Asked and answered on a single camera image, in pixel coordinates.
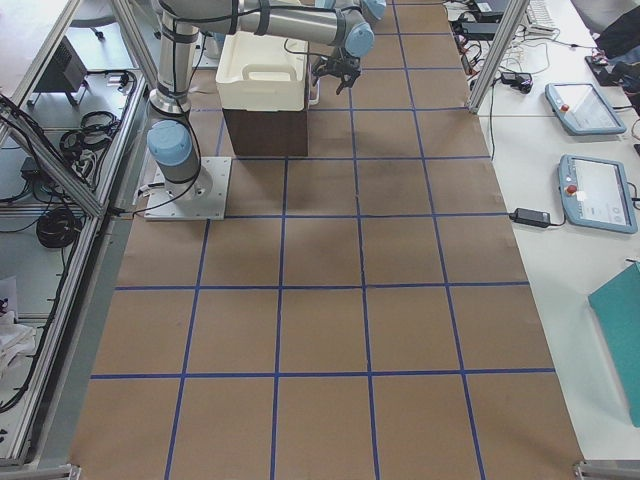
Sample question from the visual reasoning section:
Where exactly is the aluminium frame post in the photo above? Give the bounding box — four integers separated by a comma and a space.
467, 0, 529, 114

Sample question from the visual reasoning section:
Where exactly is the teal folder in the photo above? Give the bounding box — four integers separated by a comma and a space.
588, 262, 639, 427

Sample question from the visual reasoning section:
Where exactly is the teach pendant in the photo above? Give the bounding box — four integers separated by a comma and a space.
557, 154, 638, 234
545, 83, 626, 136

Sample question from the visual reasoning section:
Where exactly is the upper teach pendant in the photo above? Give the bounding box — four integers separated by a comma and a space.
545, 83, 626, 136

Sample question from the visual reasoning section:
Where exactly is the white plastic tray top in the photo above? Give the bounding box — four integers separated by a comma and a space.
216, 32, 309, 112

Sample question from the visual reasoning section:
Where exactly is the black power adapter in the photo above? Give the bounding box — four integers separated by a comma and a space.
509, 208, 551, 228

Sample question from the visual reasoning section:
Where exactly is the lower teach pendant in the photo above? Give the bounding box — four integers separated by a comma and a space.
557, 154, 638, 234

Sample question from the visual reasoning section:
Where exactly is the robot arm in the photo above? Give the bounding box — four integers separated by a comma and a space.
146, 1, 386, 205

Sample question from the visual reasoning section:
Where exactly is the brown wooden cabinet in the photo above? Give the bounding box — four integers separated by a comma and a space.
223, 109, 309, 157

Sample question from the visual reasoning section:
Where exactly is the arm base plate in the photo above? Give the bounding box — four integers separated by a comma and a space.
142, 157, 232, 221

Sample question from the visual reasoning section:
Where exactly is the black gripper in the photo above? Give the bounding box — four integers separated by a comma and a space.
314, 53, 361, 95

